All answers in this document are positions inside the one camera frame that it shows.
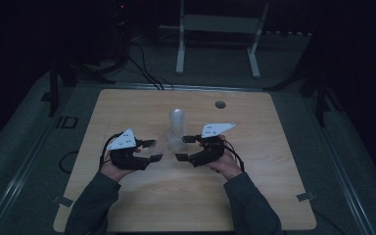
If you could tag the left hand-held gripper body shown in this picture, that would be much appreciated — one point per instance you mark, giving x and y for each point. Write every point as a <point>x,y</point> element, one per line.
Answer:
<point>127,156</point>

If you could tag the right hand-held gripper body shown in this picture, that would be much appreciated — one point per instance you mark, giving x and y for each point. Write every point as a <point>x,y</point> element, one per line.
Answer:
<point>210,151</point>

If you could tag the translucent plastic bottle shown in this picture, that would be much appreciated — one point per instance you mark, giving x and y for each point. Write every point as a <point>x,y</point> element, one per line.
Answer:
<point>176,125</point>

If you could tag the person's left hand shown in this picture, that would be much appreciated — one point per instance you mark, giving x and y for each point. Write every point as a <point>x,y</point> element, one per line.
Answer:
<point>116,173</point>

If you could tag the person's right hand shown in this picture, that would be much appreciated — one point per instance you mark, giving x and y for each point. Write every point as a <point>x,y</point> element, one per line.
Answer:
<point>226,164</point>

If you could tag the grey tape strip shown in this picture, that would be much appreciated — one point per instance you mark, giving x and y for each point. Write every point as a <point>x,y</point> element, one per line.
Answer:
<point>62,201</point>
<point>305,197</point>

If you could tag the black tripod stand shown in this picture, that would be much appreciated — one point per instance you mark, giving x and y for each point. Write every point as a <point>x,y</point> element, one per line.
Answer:
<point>54,88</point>
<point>321,98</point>

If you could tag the dark equipment tower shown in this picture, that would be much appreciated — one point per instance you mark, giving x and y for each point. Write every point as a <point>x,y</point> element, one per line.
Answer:
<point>122,29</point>

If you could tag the white metal stand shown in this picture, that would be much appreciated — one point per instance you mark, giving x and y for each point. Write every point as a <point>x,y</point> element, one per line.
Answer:
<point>217,24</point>

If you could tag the pale power strip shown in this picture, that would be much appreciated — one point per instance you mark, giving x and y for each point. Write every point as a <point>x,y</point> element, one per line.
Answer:
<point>289,33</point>

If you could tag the black rectangular floor frame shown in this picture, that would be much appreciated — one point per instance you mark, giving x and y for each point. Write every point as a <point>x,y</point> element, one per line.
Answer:
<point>67,122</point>

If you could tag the metal floor rail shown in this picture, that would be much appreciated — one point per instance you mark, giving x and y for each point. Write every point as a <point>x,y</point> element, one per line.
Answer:
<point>13,186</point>
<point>346,182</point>

